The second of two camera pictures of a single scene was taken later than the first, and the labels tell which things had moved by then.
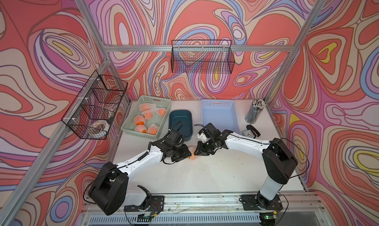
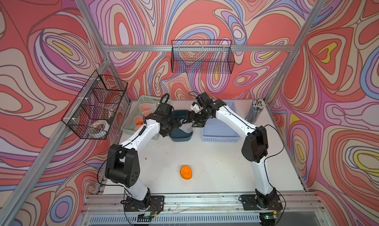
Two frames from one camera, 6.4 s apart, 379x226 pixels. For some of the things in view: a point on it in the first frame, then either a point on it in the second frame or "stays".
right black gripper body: [206, 148] -> [199, 117]
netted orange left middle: [139, 118] stays
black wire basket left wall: [91, 114] stays
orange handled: [192, 148] -> [185, 172]
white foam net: [192, 148] -> [187, 128]
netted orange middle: [148, 114] stays
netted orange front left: [140, 128] stays
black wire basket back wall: [202, 56] stays
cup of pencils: [257, 105] stays
